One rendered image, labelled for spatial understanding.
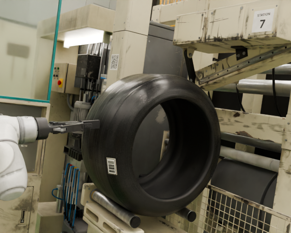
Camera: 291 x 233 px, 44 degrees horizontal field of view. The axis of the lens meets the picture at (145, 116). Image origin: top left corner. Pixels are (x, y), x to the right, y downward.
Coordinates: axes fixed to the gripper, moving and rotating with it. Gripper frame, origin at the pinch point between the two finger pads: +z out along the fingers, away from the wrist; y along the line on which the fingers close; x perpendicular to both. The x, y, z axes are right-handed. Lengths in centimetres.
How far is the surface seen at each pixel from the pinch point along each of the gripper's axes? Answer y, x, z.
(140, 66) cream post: 26, -21, 37
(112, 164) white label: -9.6, 13.3, 3.7
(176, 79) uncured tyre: -8.4, -16.4, 32.5
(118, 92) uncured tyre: 0.5, -11.3, 11.8
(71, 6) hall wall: 1022, -220, 403
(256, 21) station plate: -26, -38, 55
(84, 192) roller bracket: 23.4, 34.1, 7.7
